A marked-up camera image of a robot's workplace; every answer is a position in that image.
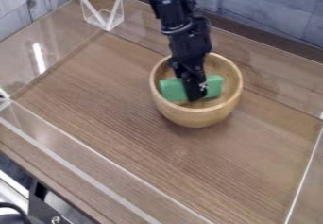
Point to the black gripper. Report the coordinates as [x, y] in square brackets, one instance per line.
[190, 45]

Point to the green foam stick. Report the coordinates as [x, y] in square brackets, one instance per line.
[172, 89]

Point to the wooden bowl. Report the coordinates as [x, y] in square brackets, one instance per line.
[210, 110]

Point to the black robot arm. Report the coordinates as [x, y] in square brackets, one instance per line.
[179, 9]

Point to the clear acrylic corner bracket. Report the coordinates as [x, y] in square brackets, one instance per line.
[104, 19]

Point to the clear acrylic tray wall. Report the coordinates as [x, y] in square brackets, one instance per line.
[106, 191]

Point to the black table leg bracket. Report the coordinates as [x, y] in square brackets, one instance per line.
[40, 210]

